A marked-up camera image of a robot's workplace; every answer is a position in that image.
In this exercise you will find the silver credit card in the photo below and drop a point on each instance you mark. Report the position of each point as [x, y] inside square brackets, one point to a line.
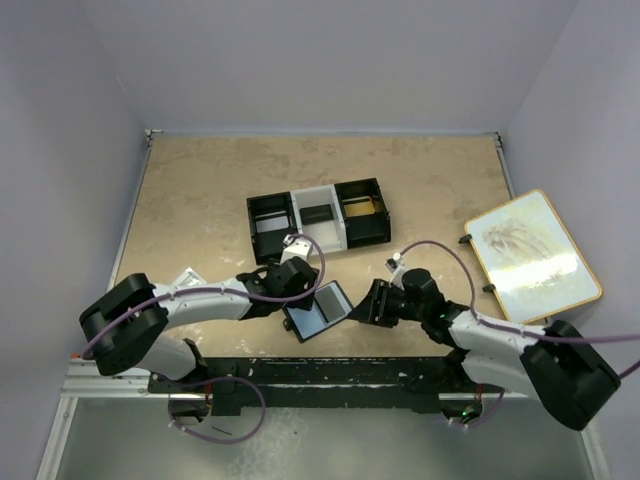
[271, 222]

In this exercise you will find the clear plastic card sleeve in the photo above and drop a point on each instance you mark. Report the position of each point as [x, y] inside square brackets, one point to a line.
[188, 278]

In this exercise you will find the black and white organizer tray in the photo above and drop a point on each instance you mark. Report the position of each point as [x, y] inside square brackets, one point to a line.
[338, 217]

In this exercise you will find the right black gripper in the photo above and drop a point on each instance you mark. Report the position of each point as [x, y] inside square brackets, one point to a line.
[377, 302]

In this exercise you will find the white board with wood rim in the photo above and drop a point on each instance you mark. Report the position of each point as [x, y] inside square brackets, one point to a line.
[530, 260]

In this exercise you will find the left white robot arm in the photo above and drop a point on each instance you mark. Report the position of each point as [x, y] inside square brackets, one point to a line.
[124, 328]

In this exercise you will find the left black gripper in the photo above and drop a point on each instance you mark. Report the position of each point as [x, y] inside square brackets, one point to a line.
[304, 298]

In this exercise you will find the black credit card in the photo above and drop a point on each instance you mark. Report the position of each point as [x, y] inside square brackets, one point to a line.
[316, 214]

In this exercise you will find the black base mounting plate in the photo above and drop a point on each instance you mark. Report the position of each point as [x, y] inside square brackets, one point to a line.
[418, 384]

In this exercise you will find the black leather card holder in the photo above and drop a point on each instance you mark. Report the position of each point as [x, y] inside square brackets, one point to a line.
[329, 307]

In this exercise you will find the aluminium frame rail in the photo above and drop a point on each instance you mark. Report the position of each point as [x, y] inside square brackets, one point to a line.
[308, 418]

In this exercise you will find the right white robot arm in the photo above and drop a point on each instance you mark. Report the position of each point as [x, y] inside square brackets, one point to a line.
[553, 365]

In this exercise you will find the gold credit card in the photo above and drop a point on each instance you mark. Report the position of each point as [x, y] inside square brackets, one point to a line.
[359, 207]

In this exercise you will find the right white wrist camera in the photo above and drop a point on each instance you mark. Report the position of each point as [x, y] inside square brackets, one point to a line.
[397, 268]

